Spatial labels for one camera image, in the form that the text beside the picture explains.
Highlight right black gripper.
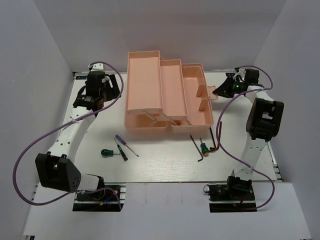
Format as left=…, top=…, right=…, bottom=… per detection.
left=213, top=75, right=244, bottom=99

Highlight pink plastic toolbox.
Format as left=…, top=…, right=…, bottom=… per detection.
left=124, top=50, right=218, bottom=135

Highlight large brown hex key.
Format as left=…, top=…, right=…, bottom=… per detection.
left=215, top=122, right=222, bottom=152

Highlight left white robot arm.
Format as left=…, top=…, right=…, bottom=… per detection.
left=35, top=70, right=120, bottom=200

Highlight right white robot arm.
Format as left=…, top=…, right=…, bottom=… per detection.
left=209, top=74, right=284, bottom=201

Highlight small brown hex key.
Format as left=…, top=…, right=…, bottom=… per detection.
left=189, top=135, right=204, bottom=163

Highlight medium brown hex key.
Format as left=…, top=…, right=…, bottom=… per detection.
left=209, top=127, right=217, bottom=152

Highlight green orange screwdriver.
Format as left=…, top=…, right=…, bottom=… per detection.
left=199, top=138, right=210, bottom=157

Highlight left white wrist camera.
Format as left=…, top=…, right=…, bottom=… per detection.
left=88, top=62, right=105, bottom=73

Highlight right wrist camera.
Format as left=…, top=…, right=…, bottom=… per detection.
left=233, top=67, right=260, bottom=85

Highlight blue handled screwdriver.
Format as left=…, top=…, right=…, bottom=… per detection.
left=115, top=134, right=139, bottom=157

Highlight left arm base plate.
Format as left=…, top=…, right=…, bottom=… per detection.
left=72, top=183, right=126, bottom=213

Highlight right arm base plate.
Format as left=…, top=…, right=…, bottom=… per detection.
left=203, top=183, right=257, bottom=213

